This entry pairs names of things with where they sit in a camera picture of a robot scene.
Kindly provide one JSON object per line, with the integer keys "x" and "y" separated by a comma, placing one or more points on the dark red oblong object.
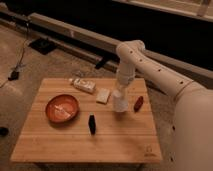
{"x": 138, "y": 104}

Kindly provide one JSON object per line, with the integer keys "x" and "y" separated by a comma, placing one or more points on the wooden table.
{"x": 129, "y": 137}

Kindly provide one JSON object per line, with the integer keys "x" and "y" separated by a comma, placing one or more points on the pale yellow sponge block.
{"x": 103, "y": 95}

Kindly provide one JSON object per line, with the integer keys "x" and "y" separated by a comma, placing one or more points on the orange bowl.
{"x": 62, "y": 108}

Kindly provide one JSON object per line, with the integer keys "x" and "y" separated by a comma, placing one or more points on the dark object at left edge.
{"x": 4, "y": 131}

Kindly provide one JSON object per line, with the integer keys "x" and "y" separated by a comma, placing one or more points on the black clamp bracket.
{"x": 101, "y": 63}

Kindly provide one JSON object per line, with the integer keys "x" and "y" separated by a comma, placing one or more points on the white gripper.
{"x": 120, "y": 88}

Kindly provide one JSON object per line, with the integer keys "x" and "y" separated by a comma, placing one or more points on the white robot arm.
{"x": 192, "y": 144}

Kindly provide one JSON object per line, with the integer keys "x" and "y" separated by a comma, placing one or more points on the long grey rail beam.
{"x": 105, "y": 43}

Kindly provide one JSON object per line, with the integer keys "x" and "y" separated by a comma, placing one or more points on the black floor pad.
{"x": 43, "y": 46}

